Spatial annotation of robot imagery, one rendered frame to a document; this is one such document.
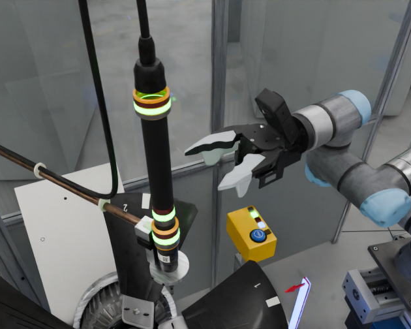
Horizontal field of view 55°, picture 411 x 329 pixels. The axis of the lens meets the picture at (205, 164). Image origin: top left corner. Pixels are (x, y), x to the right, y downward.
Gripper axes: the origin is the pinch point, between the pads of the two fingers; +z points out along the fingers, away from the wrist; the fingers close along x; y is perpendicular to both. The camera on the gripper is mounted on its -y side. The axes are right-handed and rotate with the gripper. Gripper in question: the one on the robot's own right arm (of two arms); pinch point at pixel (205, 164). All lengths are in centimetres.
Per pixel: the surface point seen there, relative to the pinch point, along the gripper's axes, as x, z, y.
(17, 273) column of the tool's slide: 62, 37, 78
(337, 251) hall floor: 41, -128, 166
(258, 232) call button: 19, -32, 58
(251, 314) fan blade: -5.4, -9.4, 47.4
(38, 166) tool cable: 26.6, 20.7, 10.2
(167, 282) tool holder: -3.1, 9.8, 19.9
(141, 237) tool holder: 3.0, 11.0, 13.4
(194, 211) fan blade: 10.5, -4.0, 23.2
